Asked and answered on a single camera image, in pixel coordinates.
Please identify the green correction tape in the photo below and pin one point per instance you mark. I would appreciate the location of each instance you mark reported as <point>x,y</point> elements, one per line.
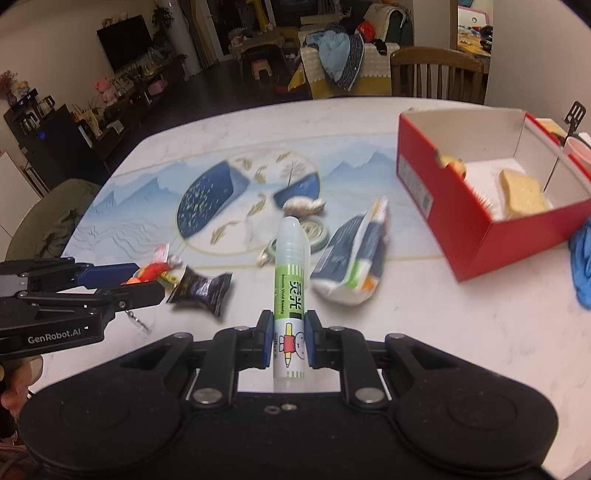
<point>316,233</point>

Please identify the coffee table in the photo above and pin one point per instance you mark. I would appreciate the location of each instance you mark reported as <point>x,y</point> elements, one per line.
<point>258,44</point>

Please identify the pile of clothes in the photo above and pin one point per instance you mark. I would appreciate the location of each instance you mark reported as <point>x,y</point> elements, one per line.
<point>339,50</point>

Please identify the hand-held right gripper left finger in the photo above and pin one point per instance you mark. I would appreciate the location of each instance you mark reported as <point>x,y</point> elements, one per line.
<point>265,341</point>

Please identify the blue white tissue pack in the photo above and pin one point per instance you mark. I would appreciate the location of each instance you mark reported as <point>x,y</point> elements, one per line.
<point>346,249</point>

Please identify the yellow plush toy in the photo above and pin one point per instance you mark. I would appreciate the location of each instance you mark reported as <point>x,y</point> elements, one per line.
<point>452,162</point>

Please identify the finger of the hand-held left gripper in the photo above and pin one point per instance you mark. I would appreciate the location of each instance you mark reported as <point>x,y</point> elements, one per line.
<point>106,274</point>
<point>134,295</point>

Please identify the blue rubber gloves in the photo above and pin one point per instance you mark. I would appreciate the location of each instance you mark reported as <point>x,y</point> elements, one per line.
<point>582,267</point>

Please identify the sofa with cream cover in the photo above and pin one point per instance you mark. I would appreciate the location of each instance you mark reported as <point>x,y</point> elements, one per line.
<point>374,69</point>

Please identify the bed with clothes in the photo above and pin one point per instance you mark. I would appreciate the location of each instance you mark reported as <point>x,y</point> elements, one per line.
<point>473,39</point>

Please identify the red cardboard box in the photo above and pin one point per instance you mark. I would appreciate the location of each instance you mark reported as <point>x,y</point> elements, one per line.
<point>438,221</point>

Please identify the wooden chair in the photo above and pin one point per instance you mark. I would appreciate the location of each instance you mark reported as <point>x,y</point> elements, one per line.
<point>436,60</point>

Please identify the pink cup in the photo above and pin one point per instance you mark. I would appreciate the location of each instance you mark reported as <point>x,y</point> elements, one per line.
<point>579,145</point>

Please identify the bagged bread slices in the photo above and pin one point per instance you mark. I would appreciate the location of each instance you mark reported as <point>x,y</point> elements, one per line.
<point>521,194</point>

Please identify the white green glue stick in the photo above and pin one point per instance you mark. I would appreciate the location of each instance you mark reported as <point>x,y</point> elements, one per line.
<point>291,286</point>

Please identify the person's left hand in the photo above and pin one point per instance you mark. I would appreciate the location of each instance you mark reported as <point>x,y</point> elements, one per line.
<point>21,383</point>

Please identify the black television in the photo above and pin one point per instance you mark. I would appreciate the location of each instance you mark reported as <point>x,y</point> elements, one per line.
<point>124,41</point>

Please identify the pink stool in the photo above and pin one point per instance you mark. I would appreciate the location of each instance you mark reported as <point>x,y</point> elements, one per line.
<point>262,68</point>

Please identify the yellow giraffe toy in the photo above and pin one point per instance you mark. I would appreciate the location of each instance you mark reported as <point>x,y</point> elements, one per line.
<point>258,14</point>

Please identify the pink plush toy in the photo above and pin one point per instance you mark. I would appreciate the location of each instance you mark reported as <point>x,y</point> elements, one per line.
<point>105,88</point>

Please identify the black snack packet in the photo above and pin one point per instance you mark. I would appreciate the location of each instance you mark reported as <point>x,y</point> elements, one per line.
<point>201,288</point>

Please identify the tall white floor unit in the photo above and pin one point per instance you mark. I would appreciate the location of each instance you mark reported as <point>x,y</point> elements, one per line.
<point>182,37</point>

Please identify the pink candy packet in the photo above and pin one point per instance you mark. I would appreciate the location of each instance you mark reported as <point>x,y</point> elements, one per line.
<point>161,254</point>

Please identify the dark television cabinet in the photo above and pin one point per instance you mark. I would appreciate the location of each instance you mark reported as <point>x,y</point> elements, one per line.
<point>138,97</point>

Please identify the black phone stand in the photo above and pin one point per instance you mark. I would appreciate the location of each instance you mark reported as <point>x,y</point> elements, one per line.
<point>575,115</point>

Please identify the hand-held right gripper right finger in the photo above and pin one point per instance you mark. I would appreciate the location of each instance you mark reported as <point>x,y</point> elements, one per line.
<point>311,341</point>

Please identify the green upholstered chair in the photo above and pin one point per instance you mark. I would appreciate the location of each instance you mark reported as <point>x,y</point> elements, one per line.
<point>51,217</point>

